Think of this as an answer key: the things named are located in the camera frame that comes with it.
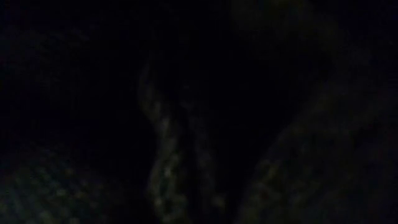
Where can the dark blue jeans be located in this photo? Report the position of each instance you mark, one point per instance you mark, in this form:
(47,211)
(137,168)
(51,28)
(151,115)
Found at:
(168,168)

